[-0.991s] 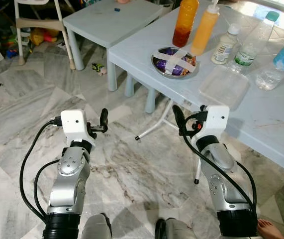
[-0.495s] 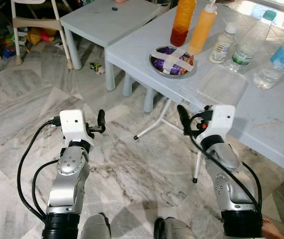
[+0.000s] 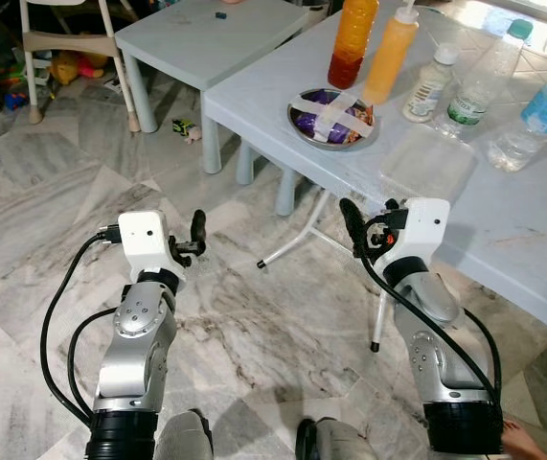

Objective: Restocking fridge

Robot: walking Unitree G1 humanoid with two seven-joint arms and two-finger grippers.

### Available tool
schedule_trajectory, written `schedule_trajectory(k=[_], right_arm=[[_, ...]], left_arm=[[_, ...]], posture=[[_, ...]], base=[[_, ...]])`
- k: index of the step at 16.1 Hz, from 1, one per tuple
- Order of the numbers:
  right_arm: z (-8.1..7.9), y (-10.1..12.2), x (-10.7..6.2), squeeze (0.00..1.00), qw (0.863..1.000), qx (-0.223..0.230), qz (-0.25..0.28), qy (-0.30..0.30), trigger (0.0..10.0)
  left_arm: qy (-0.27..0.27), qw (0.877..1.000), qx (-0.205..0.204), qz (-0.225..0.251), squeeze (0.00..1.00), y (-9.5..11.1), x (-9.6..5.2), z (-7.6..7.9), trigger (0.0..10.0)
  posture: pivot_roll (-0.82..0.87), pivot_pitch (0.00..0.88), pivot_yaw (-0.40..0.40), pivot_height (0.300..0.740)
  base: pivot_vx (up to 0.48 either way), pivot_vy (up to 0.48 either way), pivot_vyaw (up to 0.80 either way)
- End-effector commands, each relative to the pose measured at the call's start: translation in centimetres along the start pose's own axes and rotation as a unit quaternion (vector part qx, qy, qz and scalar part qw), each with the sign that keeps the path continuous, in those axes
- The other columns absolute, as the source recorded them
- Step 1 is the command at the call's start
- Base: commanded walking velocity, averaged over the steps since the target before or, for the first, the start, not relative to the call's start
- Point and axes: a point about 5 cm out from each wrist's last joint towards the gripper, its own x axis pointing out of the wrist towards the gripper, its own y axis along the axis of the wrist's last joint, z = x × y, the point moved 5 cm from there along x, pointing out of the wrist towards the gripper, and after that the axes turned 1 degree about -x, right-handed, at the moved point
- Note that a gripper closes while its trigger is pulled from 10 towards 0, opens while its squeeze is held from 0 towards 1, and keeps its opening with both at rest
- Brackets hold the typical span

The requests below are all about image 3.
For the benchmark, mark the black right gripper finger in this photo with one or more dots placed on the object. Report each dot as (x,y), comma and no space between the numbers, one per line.
(353,225)

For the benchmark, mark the white metal folding leg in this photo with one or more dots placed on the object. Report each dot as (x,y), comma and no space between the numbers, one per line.
(297,244)

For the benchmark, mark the clear plastic food container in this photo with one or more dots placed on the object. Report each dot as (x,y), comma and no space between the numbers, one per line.
(428,165)

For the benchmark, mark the small green pink toy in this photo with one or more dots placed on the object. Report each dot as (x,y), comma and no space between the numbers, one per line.
(187,129)

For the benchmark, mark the taped metal bowl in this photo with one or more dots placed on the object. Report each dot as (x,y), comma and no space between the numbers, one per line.
(302,129)

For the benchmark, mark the purple snack packet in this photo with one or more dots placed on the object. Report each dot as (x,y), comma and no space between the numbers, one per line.
(313,123)

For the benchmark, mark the large light blue plastic table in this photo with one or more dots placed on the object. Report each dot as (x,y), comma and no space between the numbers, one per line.
(503,230)

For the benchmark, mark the small white capped bottle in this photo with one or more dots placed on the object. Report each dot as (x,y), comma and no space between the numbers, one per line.
(428,91)

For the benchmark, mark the orange squeeze sauce bottle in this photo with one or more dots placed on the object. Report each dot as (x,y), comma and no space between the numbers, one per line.
(391,62)

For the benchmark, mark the clear bottle green label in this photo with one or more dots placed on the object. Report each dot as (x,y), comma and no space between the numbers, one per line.
(474,96)

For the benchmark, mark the grey left robot leg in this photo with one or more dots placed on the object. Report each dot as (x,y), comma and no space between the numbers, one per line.
(185,437)

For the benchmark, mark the grey robot leg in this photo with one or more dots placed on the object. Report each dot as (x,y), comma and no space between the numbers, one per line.
(185,437)
(335,443)

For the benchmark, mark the red orange juice bottle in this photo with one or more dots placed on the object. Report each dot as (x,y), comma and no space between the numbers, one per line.
(352,38)

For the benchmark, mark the small light blue plastic table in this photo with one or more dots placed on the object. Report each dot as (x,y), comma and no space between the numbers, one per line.
(206,43)

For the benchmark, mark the yellow plush toy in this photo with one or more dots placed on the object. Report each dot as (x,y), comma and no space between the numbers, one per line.
(65,67)

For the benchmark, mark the clear bottle blue label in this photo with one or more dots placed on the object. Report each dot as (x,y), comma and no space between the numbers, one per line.
(546,110)

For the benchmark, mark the grey right robot leg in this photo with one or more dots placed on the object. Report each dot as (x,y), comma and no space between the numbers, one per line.
(335,443)

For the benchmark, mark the small blue toy piece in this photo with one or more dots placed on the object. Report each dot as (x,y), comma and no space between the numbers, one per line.
(220,15)

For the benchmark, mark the white wooden high chair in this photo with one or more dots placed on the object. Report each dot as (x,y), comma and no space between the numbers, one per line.
(67,40)

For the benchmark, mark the blue floor mat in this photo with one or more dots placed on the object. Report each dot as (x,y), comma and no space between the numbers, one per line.
(505,21)

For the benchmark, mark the bare person foot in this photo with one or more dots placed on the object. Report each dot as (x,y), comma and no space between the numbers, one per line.
(522,443)

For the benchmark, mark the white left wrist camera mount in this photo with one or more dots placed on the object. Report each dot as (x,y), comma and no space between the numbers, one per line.
(144,240)

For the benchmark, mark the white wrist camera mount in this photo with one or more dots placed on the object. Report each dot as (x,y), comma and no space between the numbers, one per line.
(424,228)
(144,240)

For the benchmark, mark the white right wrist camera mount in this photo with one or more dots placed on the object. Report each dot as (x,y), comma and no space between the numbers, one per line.
(424,228)

